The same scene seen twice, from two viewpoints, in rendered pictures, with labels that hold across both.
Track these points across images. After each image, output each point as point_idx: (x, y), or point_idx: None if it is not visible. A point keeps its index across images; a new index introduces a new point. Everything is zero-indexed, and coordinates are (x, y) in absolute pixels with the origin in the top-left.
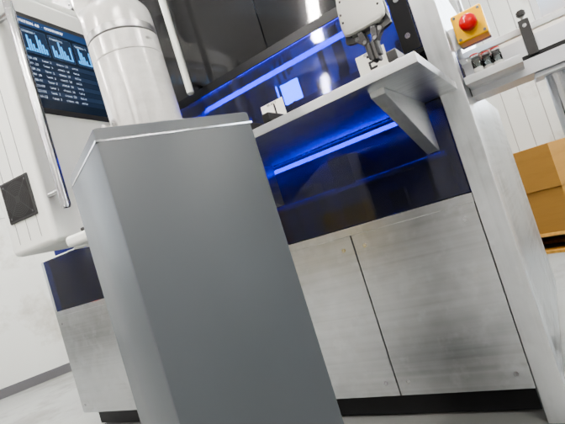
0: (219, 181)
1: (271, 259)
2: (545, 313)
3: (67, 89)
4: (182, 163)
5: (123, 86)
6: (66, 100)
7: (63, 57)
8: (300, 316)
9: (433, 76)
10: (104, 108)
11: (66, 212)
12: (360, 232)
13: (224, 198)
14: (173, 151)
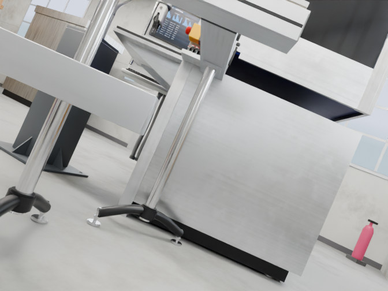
0: (77, 45)
1: None
2: (155, 180)
3: (168, 31)
4: (74, 38)
5: None
6: (164, 34)
7: (175, 20)
8: None
9: (141, 43)
10: (181, 43)
11: (134, 67)
12: None
13: (75, 49)
14: (75, 34)
